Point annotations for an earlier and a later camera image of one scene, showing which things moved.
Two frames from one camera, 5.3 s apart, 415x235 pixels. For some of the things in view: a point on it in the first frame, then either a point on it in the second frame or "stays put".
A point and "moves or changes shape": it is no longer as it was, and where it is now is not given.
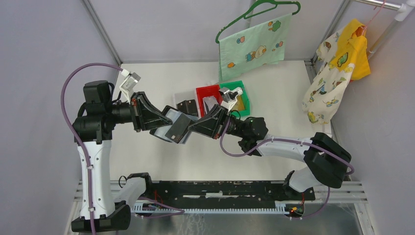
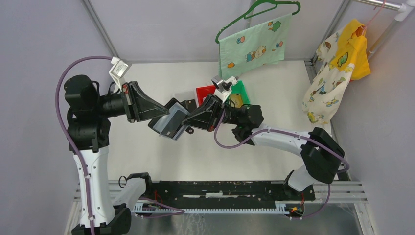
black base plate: x=224 y=194 stays put
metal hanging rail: x=402 y=10 stays put
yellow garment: x=352 y=49 stays put
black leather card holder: x=172 y=114 to x=188 y=105
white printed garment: x=329 y=86 stays put
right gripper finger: x=215 y=113 to x=208 y=105
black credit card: x=178 y=128 moves or changes shape
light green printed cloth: x=259 y=46 stays put
